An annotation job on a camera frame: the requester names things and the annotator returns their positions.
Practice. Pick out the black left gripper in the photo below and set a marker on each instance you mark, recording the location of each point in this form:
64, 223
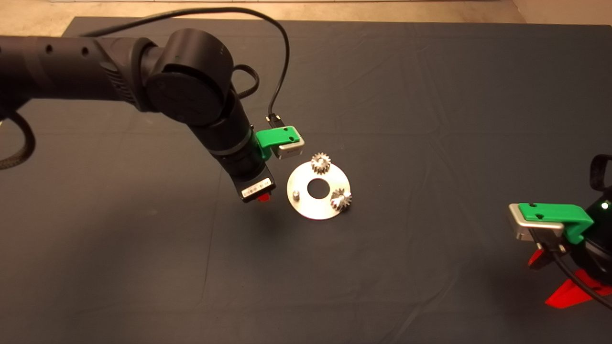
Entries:
253, 179

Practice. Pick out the small steel planetary gear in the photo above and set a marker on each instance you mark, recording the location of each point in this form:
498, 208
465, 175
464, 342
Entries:
321, 163
341, 199

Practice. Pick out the bright green camera mount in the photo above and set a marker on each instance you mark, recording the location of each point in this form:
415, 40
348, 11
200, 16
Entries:
554, 214
275, 137

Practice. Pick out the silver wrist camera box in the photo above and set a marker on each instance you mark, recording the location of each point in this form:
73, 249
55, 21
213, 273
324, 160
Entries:
291, 149
521, 224

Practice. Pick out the dark grey table cloth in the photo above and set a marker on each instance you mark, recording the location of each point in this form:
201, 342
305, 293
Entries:
430, 95

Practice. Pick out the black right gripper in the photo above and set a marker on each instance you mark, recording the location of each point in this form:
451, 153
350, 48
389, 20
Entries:
600, 248

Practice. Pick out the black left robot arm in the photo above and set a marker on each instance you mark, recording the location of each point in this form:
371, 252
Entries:
191, 76

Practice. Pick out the round metal carrier plate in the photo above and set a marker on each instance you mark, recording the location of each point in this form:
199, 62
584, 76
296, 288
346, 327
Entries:
311, 208

